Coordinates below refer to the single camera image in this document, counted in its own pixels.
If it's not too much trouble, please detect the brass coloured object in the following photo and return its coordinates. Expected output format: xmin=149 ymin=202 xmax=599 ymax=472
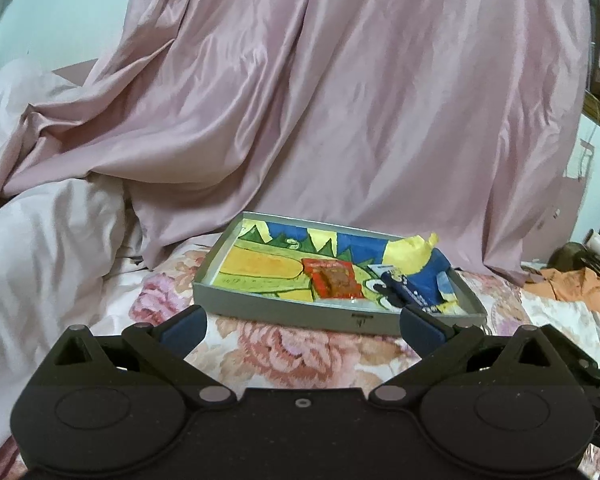
xmin=547 ymin=230 xmax=600 ymax=273

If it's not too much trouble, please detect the floral bedsheet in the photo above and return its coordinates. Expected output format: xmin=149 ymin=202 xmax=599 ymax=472
xmin=0 ymin=232 xmax=600 ymax=480

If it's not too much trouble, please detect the dark blue snack packet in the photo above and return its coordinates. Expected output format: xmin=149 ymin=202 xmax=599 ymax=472
xmin=367 ymin=262 xmax=443 ymax=314

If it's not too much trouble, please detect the blue and yellow snack bag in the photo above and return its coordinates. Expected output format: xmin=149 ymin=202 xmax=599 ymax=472
xmin=382 ymin=232 xmax=458 ymax=307

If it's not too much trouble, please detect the grey tray with colourful print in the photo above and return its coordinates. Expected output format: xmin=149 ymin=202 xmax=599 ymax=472
xmin=192 ymin=211 xmax=488 ymax=337

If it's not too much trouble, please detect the red snack packet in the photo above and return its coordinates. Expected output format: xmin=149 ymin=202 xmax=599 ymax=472
xmin=302 ymin=258 xmax=363 ymax=301

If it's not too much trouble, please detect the white quilt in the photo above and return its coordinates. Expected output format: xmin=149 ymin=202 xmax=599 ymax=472
xmin=0 ymin=57 xmax=145 ymax=461

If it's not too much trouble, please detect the orange cloth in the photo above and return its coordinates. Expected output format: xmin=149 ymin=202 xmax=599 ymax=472
xmin=522 ymin=266 xmax=600 ymax=332

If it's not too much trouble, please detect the pink satin sheet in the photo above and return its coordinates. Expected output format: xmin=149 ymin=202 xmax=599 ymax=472
xmin=0 ymin=0 xmax=600 ymax=286

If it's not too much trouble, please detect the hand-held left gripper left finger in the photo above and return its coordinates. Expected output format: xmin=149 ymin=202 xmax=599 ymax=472
xmin=48 ymin=304 xmax=231 ymax=407

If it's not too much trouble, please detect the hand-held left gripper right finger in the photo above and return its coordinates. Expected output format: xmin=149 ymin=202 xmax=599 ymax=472
xmin=369 ymin=304 xmax=583 ymax=407

